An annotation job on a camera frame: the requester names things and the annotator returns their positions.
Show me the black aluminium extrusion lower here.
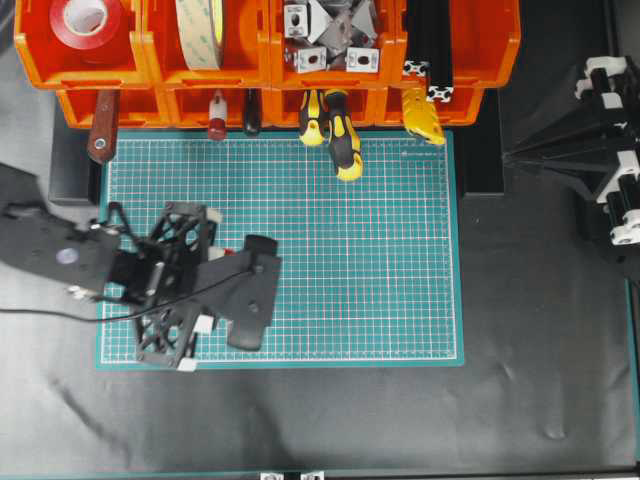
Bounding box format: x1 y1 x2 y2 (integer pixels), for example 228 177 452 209
428 0 454 103

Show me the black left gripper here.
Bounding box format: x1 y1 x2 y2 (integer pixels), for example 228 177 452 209
104 201 278 372

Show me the lower orange bin with cutter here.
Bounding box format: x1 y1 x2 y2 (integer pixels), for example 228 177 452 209
374 87 485 128

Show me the beige double-sided tape roll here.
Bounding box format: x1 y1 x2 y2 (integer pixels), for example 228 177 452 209
175 0 225 71

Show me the upper orange bin red tape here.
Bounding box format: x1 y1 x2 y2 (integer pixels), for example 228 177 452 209
14 1 151 90

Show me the pile of grey corner brackets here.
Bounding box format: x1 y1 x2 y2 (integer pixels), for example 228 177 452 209
280 0 381 74

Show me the upper orange bin with brackets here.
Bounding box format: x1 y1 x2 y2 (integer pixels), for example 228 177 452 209
269 0 399 90

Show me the large yellow black screwdriver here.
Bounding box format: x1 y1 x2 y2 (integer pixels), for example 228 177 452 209
325 89 364 182

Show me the green cutting mat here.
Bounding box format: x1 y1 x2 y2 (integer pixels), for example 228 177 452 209
101 131 464 370

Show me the red white handled tool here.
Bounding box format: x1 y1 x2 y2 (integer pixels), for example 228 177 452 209
207 90 228 141

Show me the upper orange bin with extrusions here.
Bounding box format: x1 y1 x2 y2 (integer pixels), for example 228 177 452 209
390 0 521 90

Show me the black handled tool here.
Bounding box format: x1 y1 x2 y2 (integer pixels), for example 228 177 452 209
243 89 262 137

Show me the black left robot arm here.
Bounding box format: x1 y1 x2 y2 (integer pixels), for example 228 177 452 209
1 165 282 371

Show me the upper orange bin with tape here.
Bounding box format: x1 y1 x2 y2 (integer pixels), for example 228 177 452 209
141 1 270 88

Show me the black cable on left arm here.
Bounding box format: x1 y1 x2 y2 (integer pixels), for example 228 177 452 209
0 269 251 322

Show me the small yellow black screwdriver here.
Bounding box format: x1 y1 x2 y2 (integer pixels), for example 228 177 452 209
299 90 326 146

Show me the brown wooden handled tool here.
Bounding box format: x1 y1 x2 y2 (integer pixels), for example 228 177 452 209
87 90 120 165

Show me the black aluminium extrusion upper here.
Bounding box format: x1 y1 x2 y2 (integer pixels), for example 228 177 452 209
403 0 431 77

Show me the lower orange bin with screwdrivers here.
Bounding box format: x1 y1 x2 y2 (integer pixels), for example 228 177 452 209
267 89 385 128

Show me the yellow utility knife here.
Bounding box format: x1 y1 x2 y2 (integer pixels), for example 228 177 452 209
402 87 446 146

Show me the black aluminium extrusion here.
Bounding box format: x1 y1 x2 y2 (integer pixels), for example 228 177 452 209
428 0 454 103
403 0 431 77

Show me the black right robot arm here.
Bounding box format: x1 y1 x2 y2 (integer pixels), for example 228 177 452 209
503 56 639 284

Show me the red vinyl tape roll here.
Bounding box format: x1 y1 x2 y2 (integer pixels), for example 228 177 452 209
49 0 123 51

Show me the lower orange bin wooden handle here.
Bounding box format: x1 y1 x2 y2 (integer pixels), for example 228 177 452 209
56 89 171 129

